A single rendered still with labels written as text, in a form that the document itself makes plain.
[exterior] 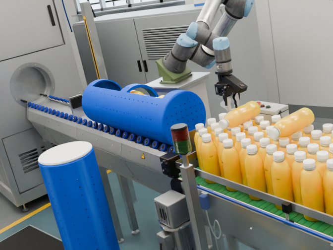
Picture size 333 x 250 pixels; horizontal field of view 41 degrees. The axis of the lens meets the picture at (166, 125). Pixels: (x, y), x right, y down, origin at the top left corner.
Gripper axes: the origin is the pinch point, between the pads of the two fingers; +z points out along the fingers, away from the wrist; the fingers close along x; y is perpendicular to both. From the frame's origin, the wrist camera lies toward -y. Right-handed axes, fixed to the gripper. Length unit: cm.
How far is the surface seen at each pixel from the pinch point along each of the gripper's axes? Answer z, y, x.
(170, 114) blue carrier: -4.1, 18.2, 24.6
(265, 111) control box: 1.5, -12.8, -7.7
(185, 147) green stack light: -8, -29, 53
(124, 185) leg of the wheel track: 70, 115, 10
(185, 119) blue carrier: 1.4, 18.2, 16.1
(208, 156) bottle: 7.2, -15.4, 32.5
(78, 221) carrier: 40, 44, 74
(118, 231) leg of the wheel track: 101, 115, 24
